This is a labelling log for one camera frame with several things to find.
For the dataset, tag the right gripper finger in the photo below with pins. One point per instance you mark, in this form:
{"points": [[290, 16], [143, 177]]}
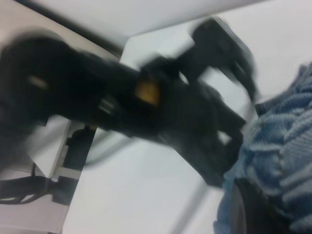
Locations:
{"points": [[256, 212]]}

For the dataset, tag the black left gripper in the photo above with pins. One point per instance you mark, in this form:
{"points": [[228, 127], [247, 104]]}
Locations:
{"points": [[195, 114]]}

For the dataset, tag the blue denim jeans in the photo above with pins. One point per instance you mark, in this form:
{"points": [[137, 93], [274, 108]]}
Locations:
{"points": [[280, 146]]}

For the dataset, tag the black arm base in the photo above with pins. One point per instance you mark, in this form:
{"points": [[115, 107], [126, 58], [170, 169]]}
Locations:
{"points": [[29, 192]]}

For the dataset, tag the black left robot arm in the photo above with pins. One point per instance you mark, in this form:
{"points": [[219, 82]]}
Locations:
{"points": [[73, 85]]}

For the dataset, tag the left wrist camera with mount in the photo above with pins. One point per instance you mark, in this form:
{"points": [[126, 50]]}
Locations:
{"points": [[219, 56]]}

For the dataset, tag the black metal bracket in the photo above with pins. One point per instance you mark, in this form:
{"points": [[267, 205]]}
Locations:
{"points": [[78, 148]]}

